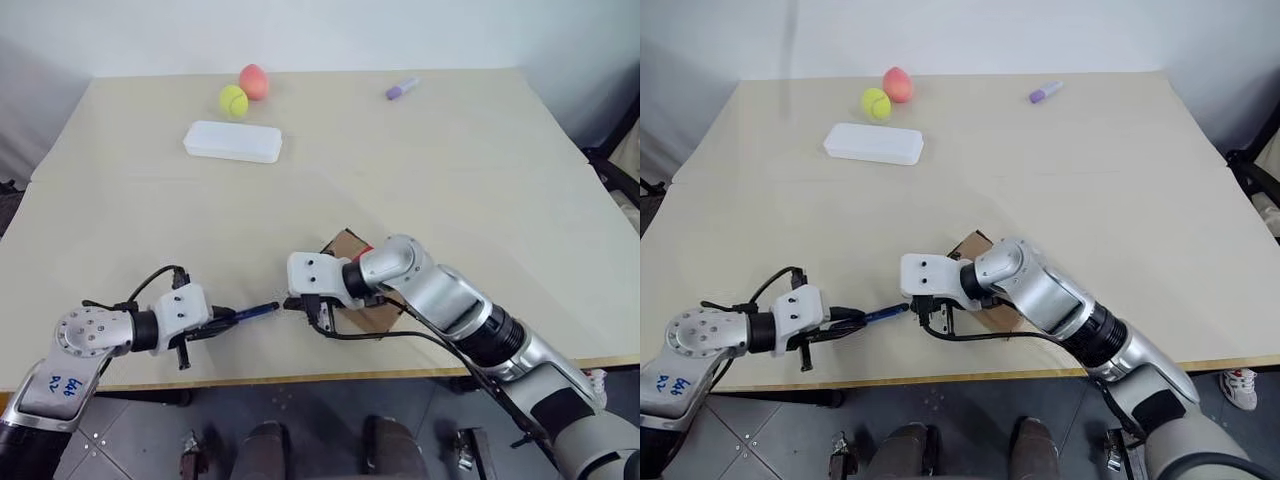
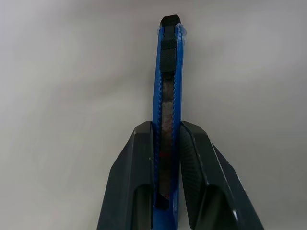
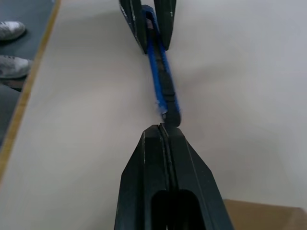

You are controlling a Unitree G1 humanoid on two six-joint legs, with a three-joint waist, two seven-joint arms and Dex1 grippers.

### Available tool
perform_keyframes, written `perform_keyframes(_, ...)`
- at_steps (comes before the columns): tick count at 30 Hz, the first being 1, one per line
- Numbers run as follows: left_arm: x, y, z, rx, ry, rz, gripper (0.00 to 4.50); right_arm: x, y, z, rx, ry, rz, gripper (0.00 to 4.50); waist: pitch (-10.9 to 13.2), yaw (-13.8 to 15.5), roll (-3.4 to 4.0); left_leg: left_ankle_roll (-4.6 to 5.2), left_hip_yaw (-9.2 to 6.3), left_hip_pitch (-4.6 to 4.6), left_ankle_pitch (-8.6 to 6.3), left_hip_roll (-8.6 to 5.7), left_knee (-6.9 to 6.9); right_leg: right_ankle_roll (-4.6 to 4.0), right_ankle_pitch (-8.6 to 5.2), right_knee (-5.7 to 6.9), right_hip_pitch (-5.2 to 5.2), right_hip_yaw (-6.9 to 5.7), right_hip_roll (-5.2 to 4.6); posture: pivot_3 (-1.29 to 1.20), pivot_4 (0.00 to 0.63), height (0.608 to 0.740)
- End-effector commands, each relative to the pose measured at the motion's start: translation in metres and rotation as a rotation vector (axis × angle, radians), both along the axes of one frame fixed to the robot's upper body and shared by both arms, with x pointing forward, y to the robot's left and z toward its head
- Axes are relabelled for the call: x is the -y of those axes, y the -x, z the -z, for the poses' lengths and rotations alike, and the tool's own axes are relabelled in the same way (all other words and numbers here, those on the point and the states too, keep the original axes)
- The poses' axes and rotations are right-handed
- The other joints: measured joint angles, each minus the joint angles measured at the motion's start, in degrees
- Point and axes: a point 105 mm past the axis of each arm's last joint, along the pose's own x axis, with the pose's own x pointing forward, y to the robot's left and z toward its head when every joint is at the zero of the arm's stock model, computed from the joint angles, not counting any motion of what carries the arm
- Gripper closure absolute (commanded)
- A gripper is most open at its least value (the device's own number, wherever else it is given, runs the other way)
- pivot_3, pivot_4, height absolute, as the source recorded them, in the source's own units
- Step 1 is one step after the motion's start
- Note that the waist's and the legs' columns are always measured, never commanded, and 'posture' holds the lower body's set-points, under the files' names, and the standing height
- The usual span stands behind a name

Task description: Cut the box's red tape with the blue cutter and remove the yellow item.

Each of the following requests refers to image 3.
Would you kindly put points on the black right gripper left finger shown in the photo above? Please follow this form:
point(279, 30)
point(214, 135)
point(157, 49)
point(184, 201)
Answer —
point(141, 182)

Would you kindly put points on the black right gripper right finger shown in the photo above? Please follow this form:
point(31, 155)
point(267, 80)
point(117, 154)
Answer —
point(194, 191)

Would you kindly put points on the white sneaker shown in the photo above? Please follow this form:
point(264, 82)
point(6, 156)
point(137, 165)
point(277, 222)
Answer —
point(10, 30)
point(13, 67)

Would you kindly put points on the brown cardboard box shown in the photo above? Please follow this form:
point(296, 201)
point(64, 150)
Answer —
point(268, 215)

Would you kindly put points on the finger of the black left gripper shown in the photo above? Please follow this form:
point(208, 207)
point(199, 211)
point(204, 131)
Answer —
point(166, 19)
point(136, 21)

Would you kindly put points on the blue pen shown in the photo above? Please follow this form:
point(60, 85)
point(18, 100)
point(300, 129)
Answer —
point(165, 79)

